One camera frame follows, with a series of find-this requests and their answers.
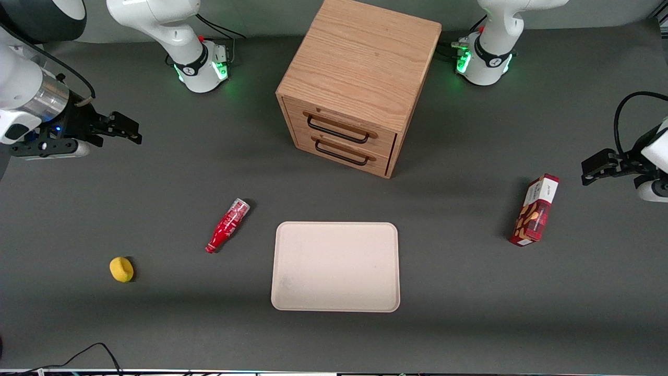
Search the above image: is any black cable at right base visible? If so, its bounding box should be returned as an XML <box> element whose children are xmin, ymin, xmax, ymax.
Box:
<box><xmin>196</xmin><ymin>13</ymin><xmax>247</xmax><ymax>40</ymax></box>

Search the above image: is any black cable at base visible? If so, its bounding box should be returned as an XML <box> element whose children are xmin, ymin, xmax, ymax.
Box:
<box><xmin>437</xmin><ymin>16</ymin><xmax>487</xmax><ymax>59</ymax></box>
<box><xmin>196</xmin><ymin>13</ymin><xmax>247</xmax><ymax>40</ymax></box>

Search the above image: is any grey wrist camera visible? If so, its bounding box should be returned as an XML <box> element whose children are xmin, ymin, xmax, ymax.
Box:
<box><xmin>636</xmin><ymin>175</ymin><xmax>668</xmax><ymax>203</ymax></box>
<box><xmin>9</xmin><ymin>137</ymin><xmax>90</xmax><ymax>160</ymax></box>

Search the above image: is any black cable at table edge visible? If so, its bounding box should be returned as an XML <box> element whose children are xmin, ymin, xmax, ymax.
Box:
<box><xmin>0</xmin><ymin>342</ymin><xmax>124</xmax><ymax>376</ymax></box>

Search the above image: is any yellow lemon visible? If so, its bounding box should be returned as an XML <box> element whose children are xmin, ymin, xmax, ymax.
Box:
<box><xmin>109</xmin><ymin>256</ymin><xmax>135</xmax><ymax>283</ymax></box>

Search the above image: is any wooden drawer with black handle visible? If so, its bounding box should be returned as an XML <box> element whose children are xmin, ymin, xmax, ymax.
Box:
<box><xmin>294</xmin><ymin>128</ymin><xmax>393</xmax><ymax>176</ymax></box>
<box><xmin>285</xmin><ymin>97</ymin><xmax>398</xmax><ymax>158</ymax></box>

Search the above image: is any black cable on right wrist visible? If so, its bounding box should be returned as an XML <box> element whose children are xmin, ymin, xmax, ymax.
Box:
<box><xmin>0</xmin><ymin>23</ymin><xmax>97</xmax><ymax>105</ymax></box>

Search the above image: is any black cable on left wrist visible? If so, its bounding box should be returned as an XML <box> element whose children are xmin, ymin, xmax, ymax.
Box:
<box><xmin>614</xmin><ymin>91</ymin><xmax>668</xmax><ymax>155</ymax></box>

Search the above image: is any black cable at left base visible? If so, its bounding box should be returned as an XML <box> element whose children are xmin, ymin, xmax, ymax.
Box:
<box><xmin>437</xmin><ymin>16</ymin><xmax>487</xmax><ymax>59</ymax></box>

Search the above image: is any red snack box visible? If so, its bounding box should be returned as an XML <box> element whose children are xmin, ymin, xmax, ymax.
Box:
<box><xmin>509</xmin><ymin>173</ymin><xmax>560</xmax><ymax>247</ymax></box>

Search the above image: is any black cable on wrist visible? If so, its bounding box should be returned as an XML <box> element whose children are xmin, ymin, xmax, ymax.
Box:
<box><xmin>614</xmin><ymin>91</ymin><xmax>668</xmax><ymax>155</ymax></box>
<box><xmin>0</xmin><ymin>23</ymin><xmax>97</xmax><ymax>105</ymax></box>

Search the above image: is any wooden drawer cabinet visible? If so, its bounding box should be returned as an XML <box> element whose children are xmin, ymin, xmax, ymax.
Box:
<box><xmin>276</xmin><ymin>0</ymin><xmax>443</xmax><ymax>179</ymax></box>

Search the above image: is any beige rectangular tray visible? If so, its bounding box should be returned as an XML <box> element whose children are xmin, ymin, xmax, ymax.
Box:
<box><xmin>271</xmin><ymin>221</ymin><xmax>401</xmax><ymax>313</ymax></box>

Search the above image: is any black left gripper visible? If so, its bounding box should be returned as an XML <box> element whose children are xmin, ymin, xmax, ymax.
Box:
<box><xmin>581</xmin><ymin>128</ymin><xmax>654</xmax><ymax>186</ymax></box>

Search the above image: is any red coke bottle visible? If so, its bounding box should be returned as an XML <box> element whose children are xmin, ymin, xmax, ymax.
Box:
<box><xmin>205</xmin><ymin>198</ymin><xmax>251</xmax><ymax>254</ymax></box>

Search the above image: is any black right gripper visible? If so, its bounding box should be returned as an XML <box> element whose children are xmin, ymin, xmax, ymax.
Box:
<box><xmin>50</xmin><ymin>97</ymin><xmax>143</xmax><ymax>149</ymax></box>

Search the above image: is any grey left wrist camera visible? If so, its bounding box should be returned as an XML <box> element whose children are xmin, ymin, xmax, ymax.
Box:
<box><xmin>636</xmin><ymin>175</ymin><xmax>668</xmax><ymax>203</ymax></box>

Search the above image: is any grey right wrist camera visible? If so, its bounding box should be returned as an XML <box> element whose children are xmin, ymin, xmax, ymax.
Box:
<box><xmin>9</xmin><ymin>137</ymin><xmax>90</xmax><ymax>160</ymax></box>

